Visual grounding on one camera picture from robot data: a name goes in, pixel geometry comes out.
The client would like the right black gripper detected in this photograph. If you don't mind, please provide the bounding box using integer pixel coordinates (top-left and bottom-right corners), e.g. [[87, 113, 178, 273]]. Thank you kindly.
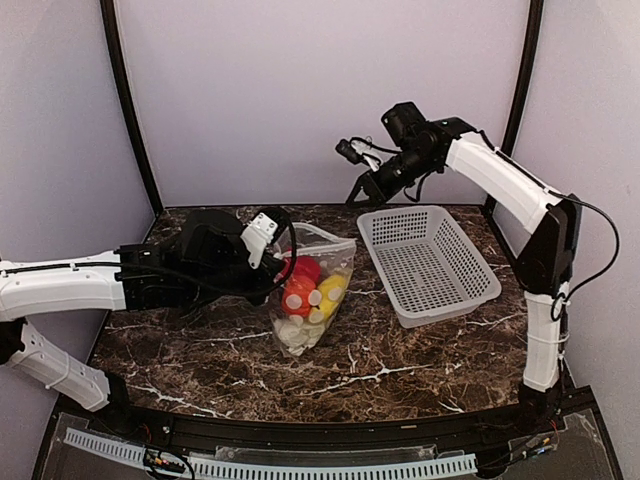
[[345, 146, 437, 208]]

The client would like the orange pumpkin toy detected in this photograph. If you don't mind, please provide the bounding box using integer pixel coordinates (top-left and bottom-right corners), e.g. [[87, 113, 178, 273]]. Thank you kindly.
[[281, 278, 321, 317]]

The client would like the red bell pepper toy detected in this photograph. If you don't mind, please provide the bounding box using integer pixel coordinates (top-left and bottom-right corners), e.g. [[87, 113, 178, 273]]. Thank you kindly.
[[289, 256, 322, 284]]

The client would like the white plastic perforated basket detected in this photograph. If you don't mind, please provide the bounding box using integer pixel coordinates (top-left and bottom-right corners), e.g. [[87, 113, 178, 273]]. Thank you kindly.
[[357, 205, 502, 329]]

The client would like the clear polka dot zip bag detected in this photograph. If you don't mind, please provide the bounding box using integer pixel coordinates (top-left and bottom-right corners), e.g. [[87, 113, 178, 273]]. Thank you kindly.
[[268, 222, 356, 357]]

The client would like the yellow corn toy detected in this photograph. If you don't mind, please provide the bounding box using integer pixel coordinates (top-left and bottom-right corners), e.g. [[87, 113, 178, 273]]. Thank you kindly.
[[308, 274, 348, 324]]

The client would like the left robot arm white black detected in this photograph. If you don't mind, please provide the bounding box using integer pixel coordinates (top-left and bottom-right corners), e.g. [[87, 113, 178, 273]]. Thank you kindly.
[[1, 207, 296, 436]]

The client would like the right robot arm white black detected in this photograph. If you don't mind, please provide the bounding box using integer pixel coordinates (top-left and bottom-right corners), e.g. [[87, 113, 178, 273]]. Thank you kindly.
[[335, 102, 588, 434]]

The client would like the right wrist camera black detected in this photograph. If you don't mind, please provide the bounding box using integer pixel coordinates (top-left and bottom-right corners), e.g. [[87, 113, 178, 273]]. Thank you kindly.
[[335, 139, 382, 171]]

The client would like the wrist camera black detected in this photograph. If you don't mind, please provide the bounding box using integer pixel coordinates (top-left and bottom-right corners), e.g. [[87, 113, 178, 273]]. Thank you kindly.
[[335, 139, 382, 171], [240, 206, 296, 272]]

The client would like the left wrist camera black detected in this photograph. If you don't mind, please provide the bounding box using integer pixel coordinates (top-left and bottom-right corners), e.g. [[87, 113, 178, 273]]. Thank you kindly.
[[240, 206, 296, 272]]

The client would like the black front rail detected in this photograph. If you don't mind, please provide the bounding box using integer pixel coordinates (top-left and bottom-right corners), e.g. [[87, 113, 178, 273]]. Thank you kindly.
[[54, 389, 596, 454]]

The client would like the small circuit board with wires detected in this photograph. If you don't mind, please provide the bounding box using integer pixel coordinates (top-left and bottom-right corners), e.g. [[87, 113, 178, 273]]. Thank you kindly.
[[142, 448, 196, 479]]

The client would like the white slotted cable duct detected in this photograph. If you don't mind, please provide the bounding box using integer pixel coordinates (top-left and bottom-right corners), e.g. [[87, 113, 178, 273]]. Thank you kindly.
[[63, 427, 477, 479]]

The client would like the right black frame post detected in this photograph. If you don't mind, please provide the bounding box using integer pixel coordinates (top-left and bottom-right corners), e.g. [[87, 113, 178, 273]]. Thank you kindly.
[[501, 0, 544, 155]]

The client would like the black frame post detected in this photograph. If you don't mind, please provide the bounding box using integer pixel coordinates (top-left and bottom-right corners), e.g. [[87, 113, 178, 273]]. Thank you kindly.
[[99, 0, 164, 217], [501, 0, 544, 155]]

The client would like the left black frame post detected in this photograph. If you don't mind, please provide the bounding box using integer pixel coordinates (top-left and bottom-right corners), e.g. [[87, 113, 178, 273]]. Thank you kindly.
[[99, 0, 164, 217]]

